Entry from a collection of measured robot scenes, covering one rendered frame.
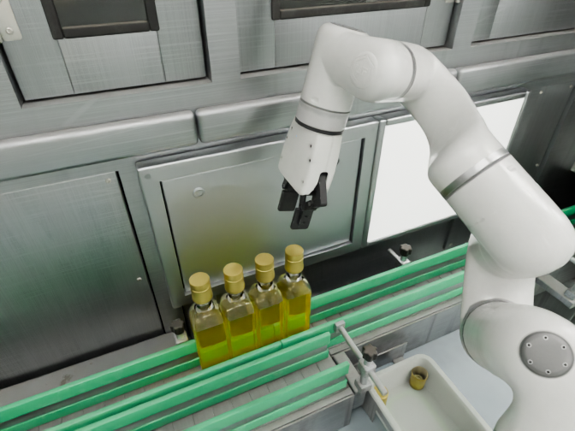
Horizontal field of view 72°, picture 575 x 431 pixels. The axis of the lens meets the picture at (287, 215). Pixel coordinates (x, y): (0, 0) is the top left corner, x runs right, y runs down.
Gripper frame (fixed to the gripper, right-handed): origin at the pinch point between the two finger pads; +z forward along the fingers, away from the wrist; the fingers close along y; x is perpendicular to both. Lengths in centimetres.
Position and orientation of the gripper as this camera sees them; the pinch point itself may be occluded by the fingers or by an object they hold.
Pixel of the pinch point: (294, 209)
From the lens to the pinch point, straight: 66.4
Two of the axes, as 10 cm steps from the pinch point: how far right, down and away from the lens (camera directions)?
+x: 8.9, -0.2, 4.6
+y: 3.9, 5.5, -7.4
